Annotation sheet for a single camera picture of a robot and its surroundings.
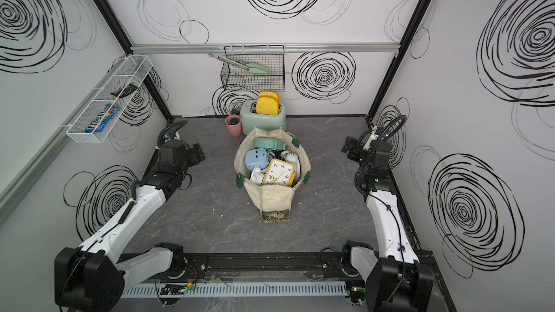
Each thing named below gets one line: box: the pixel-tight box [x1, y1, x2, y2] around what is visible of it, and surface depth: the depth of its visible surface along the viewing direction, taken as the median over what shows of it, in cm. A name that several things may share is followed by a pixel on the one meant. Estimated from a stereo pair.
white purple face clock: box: [250, 164, 266, 188], surface depth 78 cm
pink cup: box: [224, 114, 243, 138], surface depth 107 cm
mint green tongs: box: [207, 53, 269, 76], surface depth 95 cm
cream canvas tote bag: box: [233, 127, 313, 224], surface depth 79 cm
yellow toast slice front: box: [255, 96, 280, 115], surface depth 101 cm
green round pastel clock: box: [253, 137, 287, 151], surface depth 90 cm
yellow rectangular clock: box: [261, 158, 297, 188], surface depth 80 cm
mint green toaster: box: [239, 99, 287, 136], surface depth 104 cm
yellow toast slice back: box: [258, 91, 279, 99], surface depth 102 cm
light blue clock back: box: [244, 148, 269, 171], surface depth 84 cm
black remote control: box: [110, 83, 140, 99], surface depth 82 cm
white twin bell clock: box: [280, 150, 301, 182], surface depth 86 cm
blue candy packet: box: [84, 104, 120, 133], surface depth 72 cm
